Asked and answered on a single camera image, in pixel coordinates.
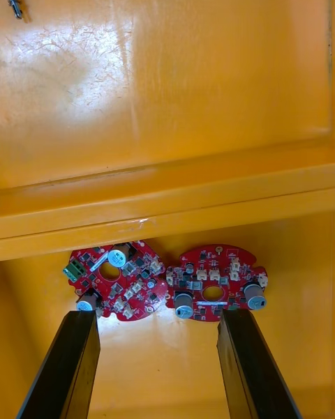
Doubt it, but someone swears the yellow-orange plastic bin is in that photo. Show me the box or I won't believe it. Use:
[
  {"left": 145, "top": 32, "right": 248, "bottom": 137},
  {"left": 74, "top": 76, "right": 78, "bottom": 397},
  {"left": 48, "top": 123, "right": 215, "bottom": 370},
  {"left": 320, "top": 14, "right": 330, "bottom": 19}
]
[
  {"left": 0, "top": 209, "right": 335, "bottom": 419},
  {"left": 0, "top": 0, "right": 335, "bottom": 241}
]

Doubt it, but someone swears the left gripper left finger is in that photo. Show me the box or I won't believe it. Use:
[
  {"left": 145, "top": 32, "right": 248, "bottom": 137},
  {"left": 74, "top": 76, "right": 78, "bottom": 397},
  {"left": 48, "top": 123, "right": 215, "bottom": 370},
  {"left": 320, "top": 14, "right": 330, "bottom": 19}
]
[{"left": 15, "top": 309, "right": 101, "bottom": 419}]

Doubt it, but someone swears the round red circuit board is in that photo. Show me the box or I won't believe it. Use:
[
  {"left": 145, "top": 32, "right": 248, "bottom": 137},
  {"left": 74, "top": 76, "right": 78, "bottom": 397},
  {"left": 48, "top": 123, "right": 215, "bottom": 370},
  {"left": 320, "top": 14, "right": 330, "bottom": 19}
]
[
  {"left": 62, "top": 239, "right": 169, "bottom": 322},
  {"left": 164, "top": 243, "right": 269, "bottom": 323}
]

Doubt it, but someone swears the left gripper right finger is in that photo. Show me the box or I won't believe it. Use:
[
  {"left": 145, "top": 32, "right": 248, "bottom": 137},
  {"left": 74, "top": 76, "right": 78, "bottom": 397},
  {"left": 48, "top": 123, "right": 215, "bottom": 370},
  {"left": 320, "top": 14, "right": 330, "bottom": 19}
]
[{"left": 216, "top": 307, "right": 304, "bottom": 419}]

